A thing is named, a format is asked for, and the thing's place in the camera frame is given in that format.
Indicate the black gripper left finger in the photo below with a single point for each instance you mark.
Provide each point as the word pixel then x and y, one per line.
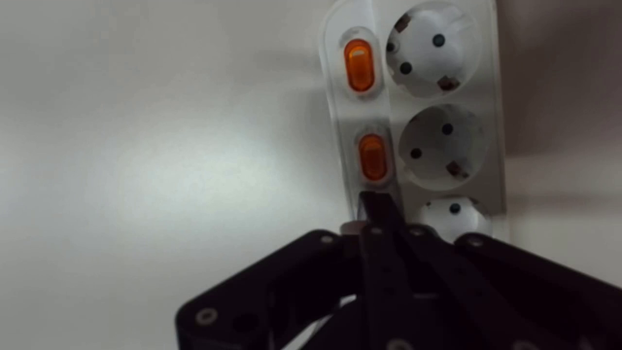
pixel 353 286

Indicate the white multi-socket power strip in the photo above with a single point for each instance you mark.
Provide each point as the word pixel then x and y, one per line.
pixel 415 96

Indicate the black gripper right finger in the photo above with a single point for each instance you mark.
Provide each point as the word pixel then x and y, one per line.
pixel 516 300

